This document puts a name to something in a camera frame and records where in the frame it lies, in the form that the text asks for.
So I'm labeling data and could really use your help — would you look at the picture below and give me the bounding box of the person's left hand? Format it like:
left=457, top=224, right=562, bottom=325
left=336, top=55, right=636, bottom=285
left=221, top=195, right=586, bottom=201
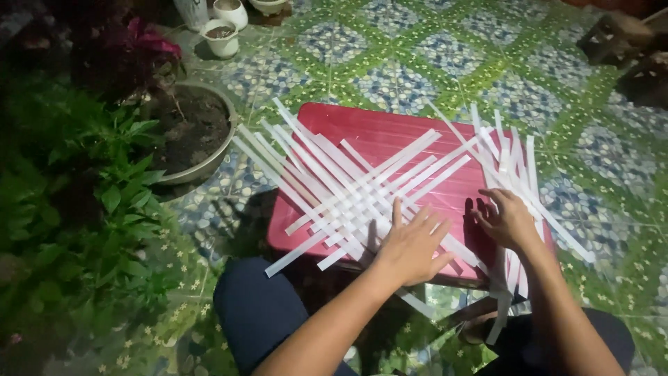
left=375, top=197, right=455, bottom=287

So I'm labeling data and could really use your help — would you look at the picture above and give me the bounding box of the person's right hand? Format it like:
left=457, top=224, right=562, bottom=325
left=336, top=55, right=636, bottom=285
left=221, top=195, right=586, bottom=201
left=471, top=188, right=541, bottom=254

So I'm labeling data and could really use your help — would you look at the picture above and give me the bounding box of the woven mat of white strips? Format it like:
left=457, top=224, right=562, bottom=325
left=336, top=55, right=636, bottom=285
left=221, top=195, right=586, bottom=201
left=232, top=96, right=490, bottom=319

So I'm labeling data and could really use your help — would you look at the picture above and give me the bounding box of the pile of loose white strips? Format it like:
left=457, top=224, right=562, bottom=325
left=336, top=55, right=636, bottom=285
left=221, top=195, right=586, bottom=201
left=428, top=102, right=597, bottom=346

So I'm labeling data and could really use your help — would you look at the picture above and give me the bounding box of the person's bare foot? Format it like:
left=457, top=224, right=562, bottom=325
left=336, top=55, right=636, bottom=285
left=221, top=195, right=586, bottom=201
left=458, top=312, right=494, bottom=346

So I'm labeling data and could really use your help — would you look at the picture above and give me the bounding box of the red plastic stool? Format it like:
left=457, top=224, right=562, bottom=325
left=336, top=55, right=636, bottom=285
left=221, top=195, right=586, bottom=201
left=266, top=102, right=557, bottom=291

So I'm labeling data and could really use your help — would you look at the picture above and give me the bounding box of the person's right leg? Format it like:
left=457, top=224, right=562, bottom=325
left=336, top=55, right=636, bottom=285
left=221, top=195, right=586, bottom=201
left=474, top=308, right=636, bottom=376

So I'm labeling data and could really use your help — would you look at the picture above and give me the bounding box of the person's leg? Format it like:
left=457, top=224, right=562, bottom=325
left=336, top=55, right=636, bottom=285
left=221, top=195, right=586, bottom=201
left=474, top=308, right=636, bottom=376
left=213, top=256, right=361, bottom=376

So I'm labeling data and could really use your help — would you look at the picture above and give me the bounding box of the person's left leg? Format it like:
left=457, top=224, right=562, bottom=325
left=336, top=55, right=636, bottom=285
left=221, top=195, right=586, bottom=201
left=213, top=256, right=361, bottom=376

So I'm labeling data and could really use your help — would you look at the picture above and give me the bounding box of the dark wooden stool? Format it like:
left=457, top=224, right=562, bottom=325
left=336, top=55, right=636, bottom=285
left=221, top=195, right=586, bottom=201
left=576, top=8, right=668, bottom=110

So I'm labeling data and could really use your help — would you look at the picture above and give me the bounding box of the metal basin planter with soil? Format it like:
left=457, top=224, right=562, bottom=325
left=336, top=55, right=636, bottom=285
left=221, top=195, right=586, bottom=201
left=148, top=81, right=240, bottom=187

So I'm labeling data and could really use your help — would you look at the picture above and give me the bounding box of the white pot with soil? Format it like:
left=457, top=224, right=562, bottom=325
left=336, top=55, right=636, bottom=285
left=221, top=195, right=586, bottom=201
left=213, top=0, right=249, bottom=31
left=200, top=19, right=241, bottom=59

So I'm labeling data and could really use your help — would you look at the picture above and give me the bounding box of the wide white pot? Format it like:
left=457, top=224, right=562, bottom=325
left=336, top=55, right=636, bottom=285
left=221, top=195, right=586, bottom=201
left=249, top=0, right=290, bottom=17

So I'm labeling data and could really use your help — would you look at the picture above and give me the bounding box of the white vase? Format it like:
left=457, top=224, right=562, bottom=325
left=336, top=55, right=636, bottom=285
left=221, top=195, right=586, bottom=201
left=173, top=0, right=210, bottom=32

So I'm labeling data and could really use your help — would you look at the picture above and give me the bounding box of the dark red leaf plant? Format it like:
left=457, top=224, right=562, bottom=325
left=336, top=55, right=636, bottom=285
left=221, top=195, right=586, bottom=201
left=68, top=0, right=184, bottom=105

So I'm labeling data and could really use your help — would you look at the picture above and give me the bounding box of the green leafy plant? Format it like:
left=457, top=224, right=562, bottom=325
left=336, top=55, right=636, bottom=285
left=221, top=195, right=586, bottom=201
left=0, top=73, right=181, bottom=327

